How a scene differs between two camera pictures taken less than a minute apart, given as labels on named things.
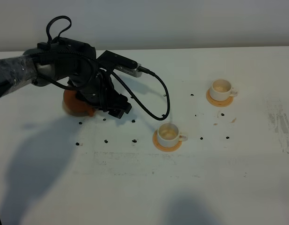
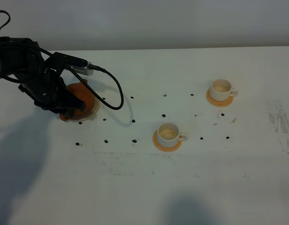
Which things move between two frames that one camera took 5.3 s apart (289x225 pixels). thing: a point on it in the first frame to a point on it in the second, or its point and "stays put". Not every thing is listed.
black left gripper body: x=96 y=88 to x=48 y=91
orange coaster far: x=225 y=103 stays put
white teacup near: x=168 y=135 stays put
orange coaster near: x=163 y=148 stays put
